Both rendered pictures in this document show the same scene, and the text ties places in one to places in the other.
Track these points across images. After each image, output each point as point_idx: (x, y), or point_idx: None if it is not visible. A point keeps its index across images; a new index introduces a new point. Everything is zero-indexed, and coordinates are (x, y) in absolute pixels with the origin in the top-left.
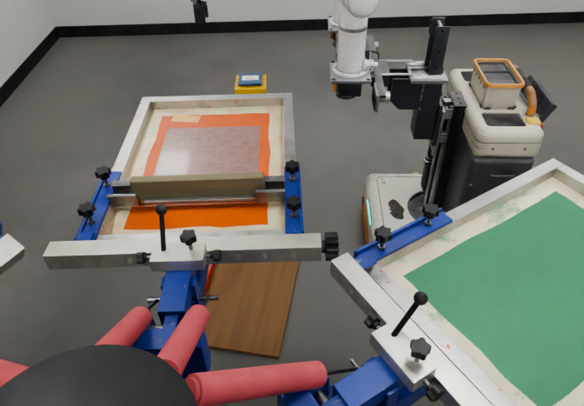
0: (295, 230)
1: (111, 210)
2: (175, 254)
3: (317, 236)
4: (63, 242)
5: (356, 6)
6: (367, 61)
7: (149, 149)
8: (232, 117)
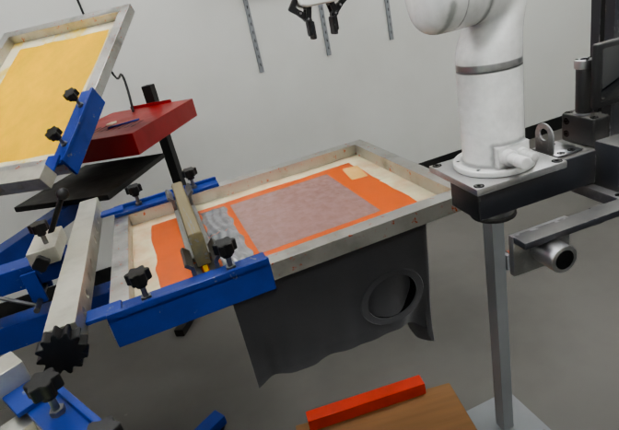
0: (110, 308)
1: (172, 208)
2: (40, 239)
3: (65, 321)
4: (94, 201)
5: (408, 5)
6: (509, 149)
7: (281, 183)
8: (382, 190)
